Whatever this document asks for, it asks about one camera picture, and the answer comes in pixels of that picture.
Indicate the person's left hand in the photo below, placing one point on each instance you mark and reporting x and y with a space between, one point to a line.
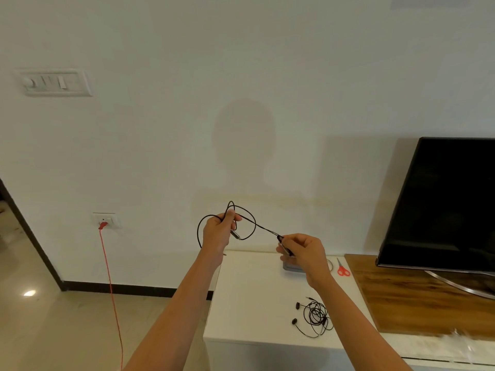
214 233

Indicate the person's right hand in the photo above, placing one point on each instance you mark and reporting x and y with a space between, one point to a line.
309 258

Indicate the person's right thumb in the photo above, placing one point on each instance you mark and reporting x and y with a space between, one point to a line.
285 251

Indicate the person's left thumb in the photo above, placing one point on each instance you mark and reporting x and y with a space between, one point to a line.
235 219

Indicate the person's right forearm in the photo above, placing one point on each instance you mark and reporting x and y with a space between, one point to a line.
355 324

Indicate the person's left forearm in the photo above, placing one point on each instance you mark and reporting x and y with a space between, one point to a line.
181 305

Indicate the small grey box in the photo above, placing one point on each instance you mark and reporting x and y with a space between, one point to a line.
290 267

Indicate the white cabinet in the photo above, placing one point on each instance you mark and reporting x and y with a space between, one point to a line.
251 355

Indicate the brown wooden board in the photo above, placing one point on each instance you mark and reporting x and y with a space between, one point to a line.
406 305

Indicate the black flat screen television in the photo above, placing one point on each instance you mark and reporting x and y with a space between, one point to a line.
444 208

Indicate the clear plastic wrap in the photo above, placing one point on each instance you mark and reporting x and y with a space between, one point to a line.
468 343

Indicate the white wall socket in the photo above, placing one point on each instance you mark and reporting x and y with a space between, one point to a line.
108 218

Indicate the white wall switch panel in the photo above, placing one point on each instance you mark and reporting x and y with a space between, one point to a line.
54 82

